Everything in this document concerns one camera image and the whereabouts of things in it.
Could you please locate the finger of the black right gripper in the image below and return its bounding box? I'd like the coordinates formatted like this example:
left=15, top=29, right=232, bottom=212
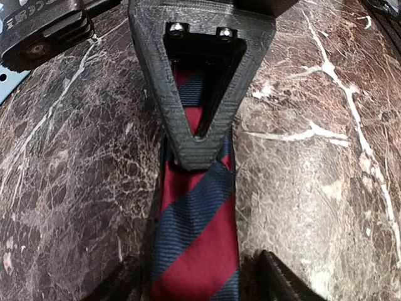
left=128, top=1, right=276, bottom=171

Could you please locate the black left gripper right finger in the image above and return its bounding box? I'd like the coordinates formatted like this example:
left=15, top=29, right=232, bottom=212
left=256, top=250, right=325, bottom=301

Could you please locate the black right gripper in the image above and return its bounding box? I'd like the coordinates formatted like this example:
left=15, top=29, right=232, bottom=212
left=234, top=0, right=298, bottom=18

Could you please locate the black front rail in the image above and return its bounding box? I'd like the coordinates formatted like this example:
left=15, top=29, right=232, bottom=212
left=360, top=0, right=400, bottom=61

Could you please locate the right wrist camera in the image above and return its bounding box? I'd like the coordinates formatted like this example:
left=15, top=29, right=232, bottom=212
left=1, top=0, right=121, bottom=73

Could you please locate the red navy striped tie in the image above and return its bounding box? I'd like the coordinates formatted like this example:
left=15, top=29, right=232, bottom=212
left=149, top=62, right=241, bottom=301

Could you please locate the light blue plastic basket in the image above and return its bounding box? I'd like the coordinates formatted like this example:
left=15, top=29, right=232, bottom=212
left=0, top=66, right=31, bottom=105

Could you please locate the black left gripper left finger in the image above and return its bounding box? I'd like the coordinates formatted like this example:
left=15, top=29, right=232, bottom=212
left=82, top=256, right=141, bottom=301

